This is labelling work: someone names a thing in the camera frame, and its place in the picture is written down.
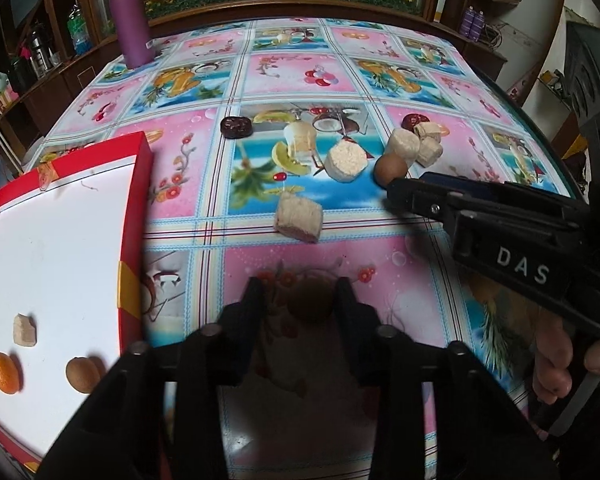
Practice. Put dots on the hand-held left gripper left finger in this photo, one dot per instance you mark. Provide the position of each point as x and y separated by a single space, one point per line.
254 320

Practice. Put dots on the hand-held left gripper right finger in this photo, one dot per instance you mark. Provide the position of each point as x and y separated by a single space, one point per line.
347 330

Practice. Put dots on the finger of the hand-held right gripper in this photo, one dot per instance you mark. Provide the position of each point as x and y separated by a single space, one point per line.
480 189
420 200

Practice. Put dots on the brown longan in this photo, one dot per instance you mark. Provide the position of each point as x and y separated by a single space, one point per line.
82 374
390 169
311 299

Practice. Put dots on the red dried date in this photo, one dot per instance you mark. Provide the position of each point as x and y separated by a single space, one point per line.
410 121

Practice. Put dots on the round beige freeze-dried piece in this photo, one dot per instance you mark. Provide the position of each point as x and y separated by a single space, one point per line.
347 161

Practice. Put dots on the red box with white inside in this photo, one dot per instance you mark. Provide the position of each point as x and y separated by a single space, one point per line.
70 240

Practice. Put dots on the person's right hand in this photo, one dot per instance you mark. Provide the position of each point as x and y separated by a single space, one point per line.
552 355

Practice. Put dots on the fruit print pink tablecloth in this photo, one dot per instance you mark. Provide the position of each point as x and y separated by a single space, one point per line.
420 270

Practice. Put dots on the purple spray can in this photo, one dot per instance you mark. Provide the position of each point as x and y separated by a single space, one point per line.
478 25
467 22

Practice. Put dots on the small beige freeze-dried cube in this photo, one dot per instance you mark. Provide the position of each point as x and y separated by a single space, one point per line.
24 329

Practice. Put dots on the small orange tangerine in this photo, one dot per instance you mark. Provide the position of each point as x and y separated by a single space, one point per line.
4 374

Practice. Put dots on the purple water bottle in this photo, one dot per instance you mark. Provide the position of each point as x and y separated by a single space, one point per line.
130 20

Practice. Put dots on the green plastic bottle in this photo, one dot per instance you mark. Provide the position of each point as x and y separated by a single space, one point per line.
78 32

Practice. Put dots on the steel thermos flask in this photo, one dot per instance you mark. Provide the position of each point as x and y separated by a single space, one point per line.
40 55

